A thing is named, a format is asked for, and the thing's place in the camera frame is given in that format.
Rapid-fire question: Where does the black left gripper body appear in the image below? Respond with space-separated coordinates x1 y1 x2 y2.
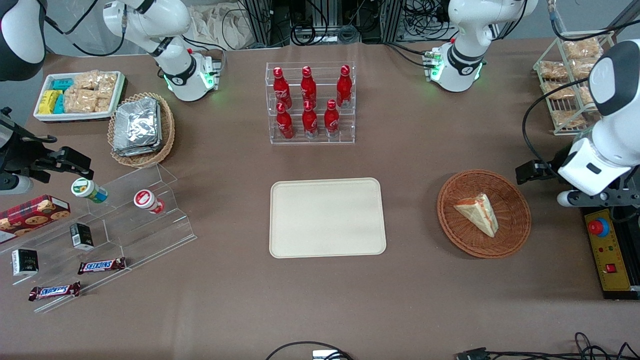
531 158 569 184

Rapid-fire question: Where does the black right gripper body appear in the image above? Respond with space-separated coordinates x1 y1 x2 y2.
0 131 64 184

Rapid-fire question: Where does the triangular sandwich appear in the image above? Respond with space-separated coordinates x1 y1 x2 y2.
453 193 500 239

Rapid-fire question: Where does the round brown wicker basket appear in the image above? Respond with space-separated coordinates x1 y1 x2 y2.
436 169 532 260

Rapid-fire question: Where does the oval light wicker basket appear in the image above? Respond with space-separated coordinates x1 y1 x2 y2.
107 92 176 169

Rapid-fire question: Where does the beige rectangular tray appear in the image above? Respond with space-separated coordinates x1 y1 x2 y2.
269 177 388 259

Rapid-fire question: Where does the green lid yogurt cup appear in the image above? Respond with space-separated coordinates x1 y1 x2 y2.
70 177 109 204

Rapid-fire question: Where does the red cookie box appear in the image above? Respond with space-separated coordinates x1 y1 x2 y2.
0 194 71 245

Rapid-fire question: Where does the white rectangular snack bin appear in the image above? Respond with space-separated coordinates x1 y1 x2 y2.
33 70 127 123

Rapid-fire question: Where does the yellow snack packet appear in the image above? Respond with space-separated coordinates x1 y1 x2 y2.
38 89 61 115

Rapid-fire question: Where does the silver foil packet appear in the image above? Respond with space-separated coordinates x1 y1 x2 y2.
113 97 162 151
112 143 164 158

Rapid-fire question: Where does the small black box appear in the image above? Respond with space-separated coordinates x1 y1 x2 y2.
69 222 95 251
11 248 40 277

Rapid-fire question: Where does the red lid yogurt cup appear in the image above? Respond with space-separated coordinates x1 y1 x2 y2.
133 188 165 215

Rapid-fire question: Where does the clear acrylic stepped shelf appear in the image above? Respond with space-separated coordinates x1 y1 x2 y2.
0 162 199 314

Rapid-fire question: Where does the yellow emergency stop box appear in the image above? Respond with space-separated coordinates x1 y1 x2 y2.
581 207 640 301

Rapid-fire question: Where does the brown snickers bar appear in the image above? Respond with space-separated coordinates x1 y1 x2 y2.
28 281 82 302
77 257 127 276

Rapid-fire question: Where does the red cola bottle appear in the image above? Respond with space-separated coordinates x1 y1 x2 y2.
272 66 293 109
301 100 320 139
335 64 354 109
276 102 295 140
300 65 318 108
323 99 341 139

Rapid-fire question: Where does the clear acrylic bottle rack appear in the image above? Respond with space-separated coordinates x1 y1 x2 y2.
265 61 357 146

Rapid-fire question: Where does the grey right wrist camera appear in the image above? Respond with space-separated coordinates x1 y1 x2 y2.
0 174 34 196

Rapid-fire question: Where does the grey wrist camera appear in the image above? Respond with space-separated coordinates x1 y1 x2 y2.
0 174 34 196
557 190 587 208

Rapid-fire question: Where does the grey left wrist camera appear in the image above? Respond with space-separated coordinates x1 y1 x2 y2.
557 190 587 208

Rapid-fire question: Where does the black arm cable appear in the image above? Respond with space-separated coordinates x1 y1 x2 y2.
521 91 597 177
44 14 127 58

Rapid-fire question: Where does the cream wire rack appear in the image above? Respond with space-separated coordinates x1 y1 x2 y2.
532 31 617 137

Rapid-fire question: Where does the black cable bundle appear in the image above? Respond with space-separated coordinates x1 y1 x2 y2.
400 0 453 42
287 0 363 47

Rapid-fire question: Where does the black cable connector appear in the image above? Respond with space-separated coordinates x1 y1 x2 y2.
455 347 492 360

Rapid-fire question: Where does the black tangled cable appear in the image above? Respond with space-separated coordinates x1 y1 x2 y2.
490 331 640 360

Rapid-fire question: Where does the aluminium frame post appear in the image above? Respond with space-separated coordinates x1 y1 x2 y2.
240 0 274 49
379 0 407 44

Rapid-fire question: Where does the black looped cable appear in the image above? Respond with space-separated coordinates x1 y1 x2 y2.
264 341 354 360

